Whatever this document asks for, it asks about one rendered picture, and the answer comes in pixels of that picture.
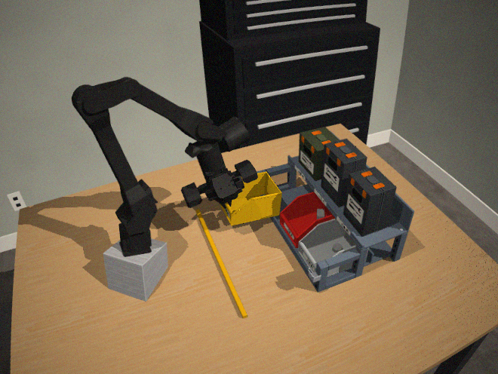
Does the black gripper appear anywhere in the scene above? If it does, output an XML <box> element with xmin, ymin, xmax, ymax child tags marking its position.
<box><xmin>181</xmin><ymin>160</ymin><xmax>258</xmax><ymax>208</ymax></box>

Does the yellow long thin bar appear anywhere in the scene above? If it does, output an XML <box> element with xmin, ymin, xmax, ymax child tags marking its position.
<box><xmin>196</xmin><ymin>209</ymin><xmax>247</xmax><ymax>318</ymax></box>

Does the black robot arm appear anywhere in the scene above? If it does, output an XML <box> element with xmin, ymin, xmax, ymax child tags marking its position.
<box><xmin>72</xmin><ymin>77</ymin><xmax>250</xmax><ymax>257</ymax></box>

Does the red open bin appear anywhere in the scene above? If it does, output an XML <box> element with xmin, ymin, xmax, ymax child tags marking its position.
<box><xmin>280</xmin><ymin>192</ymin><xmax>335</xmax><ymax>248</ymax></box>

